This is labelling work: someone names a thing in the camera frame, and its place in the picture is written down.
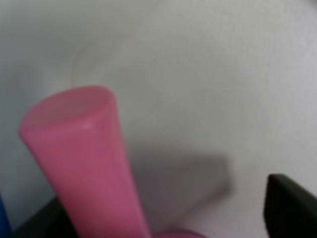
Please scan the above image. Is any pink toy saucepan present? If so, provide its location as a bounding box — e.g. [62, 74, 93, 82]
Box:
[18, 85, 206, 238]

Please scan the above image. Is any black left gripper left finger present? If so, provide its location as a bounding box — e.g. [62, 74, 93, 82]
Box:
[11, 198, 78, 238]

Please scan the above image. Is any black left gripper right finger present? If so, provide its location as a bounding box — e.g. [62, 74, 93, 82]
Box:
[264, 174, 317, 238]

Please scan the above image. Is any Darlie toothpaste box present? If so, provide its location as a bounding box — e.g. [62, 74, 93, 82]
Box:
[0, 197, 11, 238]

